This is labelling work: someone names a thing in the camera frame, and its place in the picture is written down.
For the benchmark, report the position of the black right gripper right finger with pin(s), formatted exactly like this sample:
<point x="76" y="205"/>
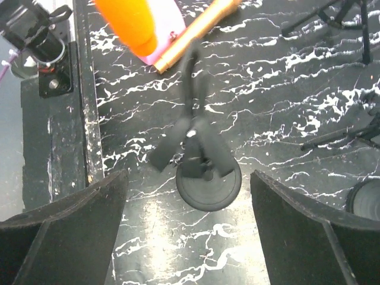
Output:
<point x="305" y="241"/>

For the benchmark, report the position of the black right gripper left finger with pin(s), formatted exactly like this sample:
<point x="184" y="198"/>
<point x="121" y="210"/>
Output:
<point x="69" y="241"/>

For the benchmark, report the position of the black round-base clip stand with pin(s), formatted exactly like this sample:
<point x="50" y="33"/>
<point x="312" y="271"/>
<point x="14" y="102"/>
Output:
<point x="363" y="200"/>

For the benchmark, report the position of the black round-base shock-mount stand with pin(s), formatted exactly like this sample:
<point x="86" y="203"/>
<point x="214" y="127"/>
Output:
<point x="208" y="177"/>

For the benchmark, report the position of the black small tripod stand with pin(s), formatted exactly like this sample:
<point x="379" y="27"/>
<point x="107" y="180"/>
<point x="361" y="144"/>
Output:
<point x="364" y="135"/>

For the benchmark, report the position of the orange microphone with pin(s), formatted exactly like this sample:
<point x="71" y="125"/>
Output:
<point x="133" y="22"/>

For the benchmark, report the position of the black tripod mic stand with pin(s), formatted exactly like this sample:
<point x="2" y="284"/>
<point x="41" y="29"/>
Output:
<point x="337" y="22"/>

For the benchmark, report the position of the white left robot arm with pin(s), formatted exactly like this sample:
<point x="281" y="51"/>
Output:
<point x="28" y="27"/>

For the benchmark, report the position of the pink box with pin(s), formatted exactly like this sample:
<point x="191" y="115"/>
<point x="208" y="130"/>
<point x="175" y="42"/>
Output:
<point x="169" y="25"/>

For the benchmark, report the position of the gold microphone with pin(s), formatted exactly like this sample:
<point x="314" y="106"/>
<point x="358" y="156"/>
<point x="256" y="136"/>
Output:
<point x="212" y="15"/>

